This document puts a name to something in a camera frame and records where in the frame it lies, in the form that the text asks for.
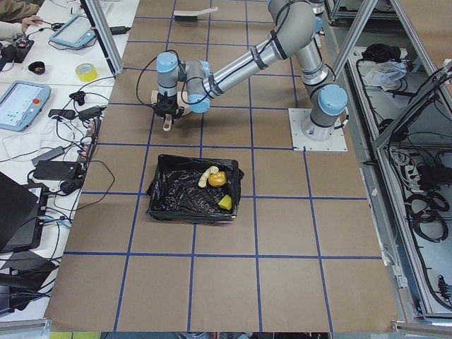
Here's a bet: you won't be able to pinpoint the black power adapter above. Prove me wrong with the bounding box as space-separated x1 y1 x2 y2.
78 106 107 121

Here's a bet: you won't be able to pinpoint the white crumpled cloth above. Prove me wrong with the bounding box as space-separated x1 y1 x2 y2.
363 61 407 90

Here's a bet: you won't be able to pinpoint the teach pendant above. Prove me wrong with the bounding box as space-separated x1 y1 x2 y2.
1 81 52 132
49 15 96 50

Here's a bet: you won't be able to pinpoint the upper teach pendant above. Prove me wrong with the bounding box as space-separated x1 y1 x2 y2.
49 15 96 50

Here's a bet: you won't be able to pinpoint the aluminium frame post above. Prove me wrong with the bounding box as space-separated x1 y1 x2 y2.
81 0 124 77

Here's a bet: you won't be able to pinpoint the small black bowl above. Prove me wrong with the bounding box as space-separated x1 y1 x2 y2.
28 61 46 75

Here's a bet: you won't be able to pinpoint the yellow potato toy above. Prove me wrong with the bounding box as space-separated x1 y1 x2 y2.
208 171 227 187

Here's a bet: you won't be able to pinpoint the black laptop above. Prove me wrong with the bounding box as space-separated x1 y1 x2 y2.
1 174 48 254

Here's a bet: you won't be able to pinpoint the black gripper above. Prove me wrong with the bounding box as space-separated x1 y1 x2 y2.
152 92 184 121

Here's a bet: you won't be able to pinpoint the pink bin with black bag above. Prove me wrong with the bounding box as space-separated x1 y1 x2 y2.
147 154 244 223

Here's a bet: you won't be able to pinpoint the black flat hard drive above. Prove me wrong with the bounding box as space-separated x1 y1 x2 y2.
33 160 82 180

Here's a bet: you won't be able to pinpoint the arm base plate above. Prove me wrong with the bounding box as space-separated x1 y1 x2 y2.
288 108 347 152

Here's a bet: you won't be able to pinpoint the beige hand brush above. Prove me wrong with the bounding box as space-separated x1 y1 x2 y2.
173 6 218 22

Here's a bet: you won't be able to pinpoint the person's hand at desk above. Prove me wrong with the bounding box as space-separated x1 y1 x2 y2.
21 15 42 33

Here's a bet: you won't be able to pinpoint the yellow tape roll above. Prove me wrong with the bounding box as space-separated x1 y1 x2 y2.
75 63 98 83

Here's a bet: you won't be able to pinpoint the yellow sponge piece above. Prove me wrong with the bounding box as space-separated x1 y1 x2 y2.
218 195 232 210

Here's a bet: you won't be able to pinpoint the lower teach pendant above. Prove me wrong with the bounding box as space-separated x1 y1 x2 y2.
1 81 52 132

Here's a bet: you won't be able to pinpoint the black webcam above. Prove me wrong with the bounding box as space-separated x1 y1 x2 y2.
69 90 86 106

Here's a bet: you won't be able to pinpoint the beige plastic dustpan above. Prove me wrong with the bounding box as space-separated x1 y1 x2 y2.
150 90 191 132

